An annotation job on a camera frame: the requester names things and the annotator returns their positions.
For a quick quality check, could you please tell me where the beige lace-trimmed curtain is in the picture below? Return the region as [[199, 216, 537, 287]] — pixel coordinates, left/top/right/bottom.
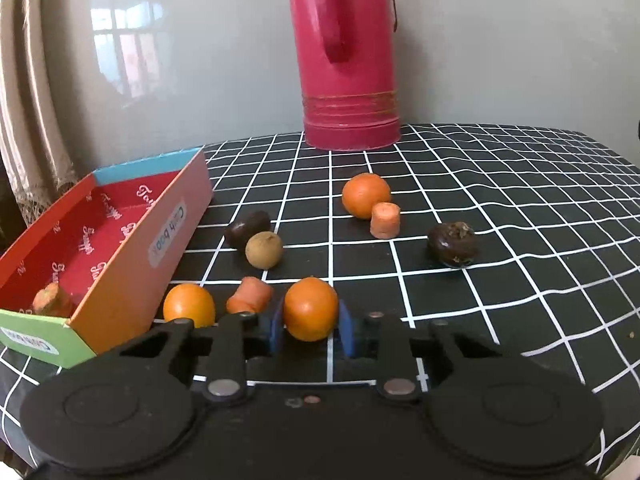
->
[[0, 0, 81, 228]]

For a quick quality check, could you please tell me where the red metal pitcher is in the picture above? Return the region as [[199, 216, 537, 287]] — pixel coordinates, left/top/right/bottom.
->
[[282, 0, 402, 152]]

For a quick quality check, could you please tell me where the brown round longan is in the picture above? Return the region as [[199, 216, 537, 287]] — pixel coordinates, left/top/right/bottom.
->
[[245, 231, 284, 269]]

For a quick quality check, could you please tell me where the black checked tablecloth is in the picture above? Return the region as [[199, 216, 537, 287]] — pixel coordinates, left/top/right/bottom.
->
[[0, 122, 640, 480]]

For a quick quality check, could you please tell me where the orange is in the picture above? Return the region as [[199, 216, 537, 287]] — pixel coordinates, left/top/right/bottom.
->
[[342, 172, 392, 220], [163, 283, 217, 329], [283, 276, 340, 342]]

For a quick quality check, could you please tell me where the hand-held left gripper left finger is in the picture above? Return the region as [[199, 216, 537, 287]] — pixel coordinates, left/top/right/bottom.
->
[[117, 302, 286, 405]]

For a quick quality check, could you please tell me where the dark water chestnut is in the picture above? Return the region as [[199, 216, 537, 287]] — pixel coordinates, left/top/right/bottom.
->
[[427, 221, 478, 268], [224, 210, 272, 250]]

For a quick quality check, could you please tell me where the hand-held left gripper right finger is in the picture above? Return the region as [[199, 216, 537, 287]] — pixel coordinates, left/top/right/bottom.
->
[[337, 300, 505, 404]]

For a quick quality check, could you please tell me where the colourful cardboard box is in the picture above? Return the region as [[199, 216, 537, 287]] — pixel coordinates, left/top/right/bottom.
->
[[0, 146, 215, 368]]

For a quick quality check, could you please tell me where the carrot piece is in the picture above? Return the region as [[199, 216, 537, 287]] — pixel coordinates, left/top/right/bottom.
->
[[226, 276, 275, 316], [32, 282, 76, 318], [370, 202, 402, 239]]

